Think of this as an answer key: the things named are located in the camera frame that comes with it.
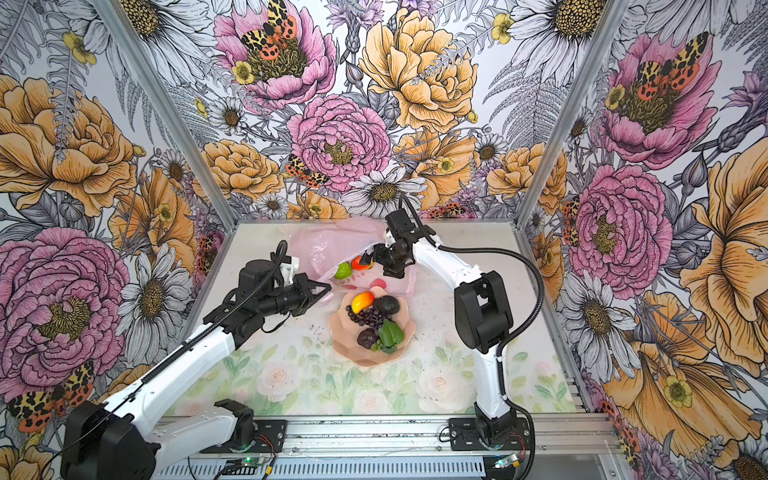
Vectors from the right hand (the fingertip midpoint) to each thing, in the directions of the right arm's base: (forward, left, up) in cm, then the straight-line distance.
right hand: (371, 273), depth 90 cm
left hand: (-12, +10, +7) cm, 17 cm away
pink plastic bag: (+4, +12, +7) cm, 15 cm away
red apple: (+10, +6, -10) cm, 15 cm away
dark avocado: (-8, -4, -5) cm, 10 cm away
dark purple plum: (-17, +1, -7) cm, 18 cm away
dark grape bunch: (-10, +1, -9) cm, 13 cm away
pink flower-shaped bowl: (-13, +9, -12) cm, 19 cm away
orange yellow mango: (-6, +3, -6) cm, 9 cm away
